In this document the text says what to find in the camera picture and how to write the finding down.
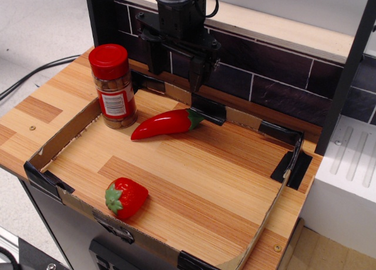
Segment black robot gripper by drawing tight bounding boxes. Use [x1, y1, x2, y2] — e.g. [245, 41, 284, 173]
[136, 0, 221, 92]

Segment red-capped spice bottle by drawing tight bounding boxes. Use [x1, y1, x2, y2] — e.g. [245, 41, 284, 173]
[89, 44, 137, 129]

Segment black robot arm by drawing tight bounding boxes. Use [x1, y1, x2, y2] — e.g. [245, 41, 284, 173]
[136, 0, 221, 92]

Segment taped cardboard fence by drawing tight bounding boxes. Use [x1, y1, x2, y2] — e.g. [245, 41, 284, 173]
[19, 81, 314, 269]

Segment red toy chili pepper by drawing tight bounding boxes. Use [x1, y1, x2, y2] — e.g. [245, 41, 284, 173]
[130, 108, 204, 141]

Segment red toy strawberry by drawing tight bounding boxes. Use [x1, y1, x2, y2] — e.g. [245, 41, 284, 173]
[105, 177, 149, 219]

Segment white dish rack sink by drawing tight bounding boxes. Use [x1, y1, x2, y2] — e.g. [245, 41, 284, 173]
[301, 116, 375, 257]

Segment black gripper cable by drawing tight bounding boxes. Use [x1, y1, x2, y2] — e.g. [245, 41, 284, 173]
[202, 0, 220, 18]

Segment black frame post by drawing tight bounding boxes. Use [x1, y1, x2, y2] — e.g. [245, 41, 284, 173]
[315, 0, 375, 156]

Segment black cables on floor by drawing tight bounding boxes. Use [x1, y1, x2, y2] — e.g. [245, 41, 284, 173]
[0, 55, 80, 102]

